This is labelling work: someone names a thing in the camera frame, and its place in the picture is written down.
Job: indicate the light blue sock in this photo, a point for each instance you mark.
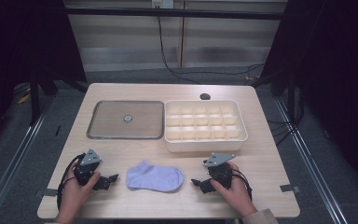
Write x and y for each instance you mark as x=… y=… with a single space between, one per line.
x=155 y=178

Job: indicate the white wall socket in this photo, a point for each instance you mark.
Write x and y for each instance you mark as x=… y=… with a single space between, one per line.
x=162 y=3

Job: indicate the black horizontal bar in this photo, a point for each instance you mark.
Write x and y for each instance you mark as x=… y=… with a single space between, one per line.
x=174 y=13

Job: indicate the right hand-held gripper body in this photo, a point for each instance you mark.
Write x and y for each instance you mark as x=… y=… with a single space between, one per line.
x=220 y=172

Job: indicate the person's right hand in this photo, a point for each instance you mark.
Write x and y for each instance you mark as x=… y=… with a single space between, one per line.
x=236 y=194

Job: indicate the grey tape strip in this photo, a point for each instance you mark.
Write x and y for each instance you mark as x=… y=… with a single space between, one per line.
x=289 y=188
x=46 y=192

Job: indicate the black curtain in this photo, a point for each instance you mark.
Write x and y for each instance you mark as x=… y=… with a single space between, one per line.
x=338 y=77
x=21 y=46

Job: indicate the person's left hand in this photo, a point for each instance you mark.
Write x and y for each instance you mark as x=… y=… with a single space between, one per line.
x=73 y=196

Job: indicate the yellow flat item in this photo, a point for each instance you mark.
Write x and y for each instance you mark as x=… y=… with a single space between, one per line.
x=24 y=99

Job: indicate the small black floor strip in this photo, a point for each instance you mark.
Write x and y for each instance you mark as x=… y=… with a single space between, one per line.
x=57 y=130

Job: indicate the black metal stand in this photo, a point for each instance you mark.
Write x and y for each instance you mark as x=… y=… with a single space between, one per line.
x=34 y=99

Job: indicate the metal floor rail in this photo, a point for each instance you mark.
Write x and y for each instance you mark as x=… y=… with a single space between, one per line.
x=310 y=161
x=15 y=161

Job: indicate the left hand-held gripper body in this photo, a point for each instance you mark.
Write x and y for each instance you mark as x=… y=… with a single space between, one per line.
x=85 y=172

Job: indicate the white divided storage box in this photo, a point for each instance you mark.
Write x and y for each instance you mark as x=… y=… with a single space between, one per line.
x=205 y=143

